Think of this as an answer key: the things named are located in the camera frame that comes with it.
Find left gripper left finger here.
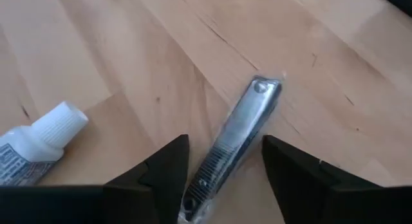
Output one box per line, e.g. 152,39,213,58
103,134,190,224

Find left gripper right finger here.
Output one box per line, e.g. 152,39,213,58
262,135,382,224

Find packaged silver nail clipper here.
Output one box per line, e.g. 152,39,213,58
178,75,283,223

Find small white toothpaste tube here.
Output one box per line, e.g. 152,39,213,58
0,100,89,187

